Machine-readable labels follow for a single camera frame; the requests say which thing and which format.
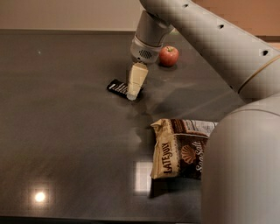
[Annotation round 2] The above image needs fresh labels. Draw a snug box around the red apple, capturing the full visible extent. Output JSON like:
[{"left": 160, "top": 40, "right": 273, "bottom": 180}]
[{"left": 159, "top": 45, "right": 179, "bottom": 67}]

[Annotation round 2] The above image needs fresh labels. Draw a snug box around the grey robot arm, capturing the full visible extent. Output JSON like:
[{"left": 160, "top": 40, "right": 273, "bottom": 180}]
[{"left": 127, "top": 0, "right": 280, "bottom": 224}]

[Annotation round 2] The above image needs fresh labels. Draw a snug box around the brown Late July chip bag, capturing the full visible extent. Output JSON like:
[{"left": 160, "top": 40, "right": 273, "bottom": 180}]
[{"left": 150, "top": 119, "right": 217, "bottom": 179}]

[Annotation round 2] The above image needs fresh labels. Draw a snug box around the black rxbar chocolate wrapper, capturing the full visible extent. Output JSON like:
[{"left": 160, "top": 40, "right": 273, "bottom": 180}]
[{"left": 107, "top": 79, "right": 128, "bottom": 99}]

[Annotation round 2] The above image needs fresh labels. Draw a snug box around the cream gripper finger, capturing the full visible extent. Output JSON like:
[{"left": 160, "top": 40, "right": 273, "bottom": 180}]
[{"left": 127, "top": 62, "right": 148, "bottom": 101}]

